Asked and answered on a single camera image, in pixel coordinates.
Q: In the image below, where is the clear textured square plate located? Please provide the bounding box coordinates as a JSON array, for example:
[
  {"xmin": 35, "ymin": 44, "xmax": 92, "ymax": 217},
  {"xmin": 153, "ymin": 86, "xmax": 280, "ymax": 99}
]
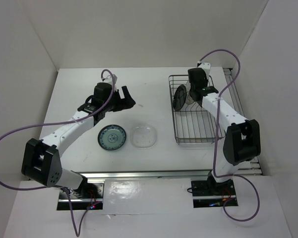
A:
[{"xmin": 130, "ymin": 125, "xmax": 157, "ymax": 149}]

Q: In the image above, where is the black round plate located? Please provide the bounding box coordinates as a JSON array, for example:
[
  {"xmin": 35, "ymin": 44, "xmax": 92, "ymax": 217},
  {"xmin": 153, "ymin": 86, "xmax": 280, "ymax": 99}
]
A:
[{"xmin": 173, "ymin": 84, "xmax": 187, "ymax": 112}]

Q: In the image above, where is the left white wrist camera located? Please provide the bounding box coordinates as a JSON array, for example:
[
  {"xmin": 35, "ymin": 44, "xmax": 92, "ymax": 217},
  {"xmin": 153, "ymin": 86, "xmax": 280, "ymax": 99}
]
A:
[{"xmin": 101, "ymin": 74, "xmax": 118, "ymax": 92}]

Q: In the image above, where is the grey wire dish rack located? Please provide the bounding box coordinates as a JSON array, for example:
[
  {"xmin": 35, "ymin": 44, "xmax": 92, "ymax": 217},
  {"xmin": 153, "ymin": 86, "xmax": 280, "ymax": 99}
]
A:
[{"xmin": 168, "ymin": 74, "xmax": 216, "ymax": 144}]

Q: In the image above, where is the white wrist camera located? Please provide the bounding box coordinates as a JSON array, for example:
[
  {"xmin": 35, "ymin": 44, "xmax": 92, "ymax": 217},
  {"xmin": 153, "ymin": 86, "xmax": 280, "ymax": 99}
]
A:
[
  {"xmin": 101, "ymin": 74, "xmax": 118, "ymax": 92},
  {"xmin": 197, "ymin": 61, "xmax": 211, "ymax": 78}
]

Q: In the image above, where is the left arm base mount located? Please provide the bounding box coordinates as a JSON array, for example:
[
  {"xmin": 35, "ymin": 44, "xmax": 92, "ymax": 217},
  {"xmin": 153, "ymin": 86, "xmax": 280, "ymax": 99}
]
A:
[{"xmin": 57, "ymin": 180, "xmax": 105, "ymax": 211}]

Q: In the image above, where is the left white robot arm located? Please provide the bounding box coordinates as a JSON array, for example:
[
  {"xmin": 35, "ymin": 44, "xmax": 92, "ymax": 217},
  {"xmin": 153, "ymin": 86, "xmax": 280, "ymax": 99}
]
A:
[{"xmin": 21, "ymin": 82, "xmax": 136, "ymax": 198}]

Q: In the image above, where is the blue white patterned plate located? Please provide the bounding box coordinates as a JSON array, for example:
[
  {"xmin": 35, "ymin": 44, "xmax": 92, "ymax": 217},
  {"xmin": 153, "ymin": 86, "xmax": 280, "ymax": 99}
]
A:
[{"xmin": 98, "ymin": 124, "xmax": 127, "ymax": 151}]

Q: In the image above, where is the aluminium rail front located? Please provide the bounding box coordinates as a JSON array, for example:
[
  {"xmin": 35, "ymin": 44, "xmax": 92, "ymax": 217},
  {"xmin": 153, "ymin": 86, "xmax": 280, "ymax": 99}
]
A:
[{"xmin": 79, "ymin": 170, "xmax": 210, "ymax": 179}]

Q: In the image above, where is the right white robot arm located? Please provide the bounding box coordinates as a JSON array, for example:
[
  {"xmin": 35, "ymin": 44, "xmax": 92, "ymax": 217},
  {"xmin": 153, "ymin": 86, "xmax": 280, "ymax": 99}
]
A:
[{"xmin": 188, "ymin": 67, "xmax": 261, "ymax": 194}]

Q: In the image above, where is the smoky clear square plate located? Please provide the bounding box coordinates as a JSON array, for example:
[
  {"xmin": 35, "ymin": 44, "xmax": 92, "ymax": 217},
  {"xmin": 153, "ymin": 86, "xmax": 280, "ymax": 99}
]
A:
[{"xmin": 185, "ymin": 80, "xmax": 201, "ymax": 105}]

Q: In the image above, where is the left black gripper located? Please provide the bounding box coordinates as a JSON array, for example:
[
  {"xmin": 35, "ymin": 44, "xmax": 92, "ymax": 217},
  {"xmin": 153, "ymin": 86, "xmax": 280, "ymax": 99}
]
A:
[{"xmin": 103, "ymin": 86, "xmax": 135, "ymax": 112}]

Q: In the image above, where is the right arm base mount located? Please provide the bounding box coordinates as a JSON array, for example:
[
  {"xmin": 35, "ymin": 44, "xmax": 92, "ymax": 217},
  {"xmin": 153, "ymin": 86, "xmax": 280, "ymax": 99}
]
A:
[{"xmin": 186, "ymin": 172, "xmax": 238, "ymax": 208}]

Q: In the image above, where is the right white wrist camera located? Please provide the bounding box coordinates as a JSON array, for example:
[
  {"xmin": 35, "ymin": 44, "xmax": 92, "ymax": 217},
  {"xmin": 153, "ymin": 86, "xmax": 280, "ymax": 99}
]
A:
[{"xmin": 197, "ymin": 61, "xmax": 211, "ymax": 78}]

